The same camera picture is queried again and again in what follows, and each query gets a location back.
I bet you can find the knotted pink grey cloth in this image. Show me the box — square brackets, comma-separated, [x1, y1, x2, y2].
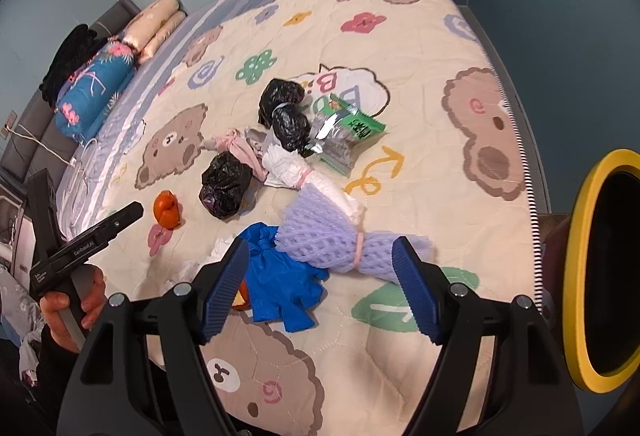
[202, 129, 271, 182]

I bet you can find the blue rubber glove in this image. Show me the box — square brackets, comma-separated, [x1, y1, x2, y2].
[235, 223, 331, 333]

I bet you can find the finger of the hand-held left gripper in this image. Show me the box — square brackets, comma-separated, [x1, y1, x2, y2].
[96, 201, 145, 243]

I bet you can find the peach pillow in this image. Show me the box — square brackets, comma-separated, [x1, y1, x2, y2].
[122, 0, 180, 50]
[139, 11, 187, 65]

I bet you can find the black plastic bag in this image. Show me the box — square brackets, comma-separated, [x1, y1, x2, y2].
[199, 151, 254, 219]

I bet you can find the grey patterned cloth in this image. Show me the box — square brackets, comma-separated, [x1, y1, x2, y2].
[0, 266, 47, 387]

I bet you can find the blue floral pillow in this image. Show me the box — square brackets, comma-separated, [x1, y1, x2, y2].
[55, 39, 139, 147]

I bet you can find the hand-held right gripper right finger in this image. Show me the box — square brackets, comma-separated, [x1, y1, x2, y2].
[392, 237, 583, 436]

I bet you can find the person's left hand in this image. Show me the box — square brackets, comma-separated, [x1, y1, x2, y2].
[40, 266, 108, 348]

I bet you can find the white plastic bag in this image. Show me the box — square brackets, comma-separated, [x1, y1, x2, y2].
[262, 143, 368, 226]

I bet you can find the black cloth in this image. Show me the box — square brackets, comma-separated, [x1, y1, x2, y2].
[40, 24, 101, 109]

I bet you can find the orange peel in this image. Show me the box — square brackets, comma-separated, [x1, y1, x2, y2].
[232, 279, 254, 312]
[152, 190, 182, 231]

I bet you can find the white cable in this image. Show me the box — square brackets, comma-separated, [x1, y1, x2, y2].
[12, 126, 103, 229]

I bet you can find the printed bear blanket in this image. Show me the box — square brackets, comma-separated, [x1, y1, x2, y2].
[57, 0, 540, 436]

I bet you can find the white tissue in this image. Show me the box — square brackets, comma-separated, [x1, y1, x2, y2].
[175, 233, 246, 291]

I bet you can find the purple foam net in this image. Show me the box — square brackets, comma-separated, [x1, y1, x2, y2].
[277, 189, 436, 274]

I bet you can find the person's left forearm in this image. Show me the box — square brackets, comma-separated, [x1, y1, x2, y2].
[27, 326, 98, 436]

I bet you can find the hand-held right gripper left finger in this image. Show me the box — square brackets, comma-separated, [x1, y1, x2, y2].
[57, 237, 250, 436]

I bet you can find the black bag with tie band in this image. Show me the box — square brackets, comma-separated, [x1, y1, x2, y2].
[257, 77, 313, 153]

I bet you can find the yellow rimmed waste bin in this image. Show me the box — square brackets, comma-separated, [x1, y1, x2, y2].
[540, 149, 640, 392]

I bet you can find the green silver snack packet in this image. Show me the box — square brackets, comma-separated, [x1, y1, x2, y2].
[307, 99, 388, 177]

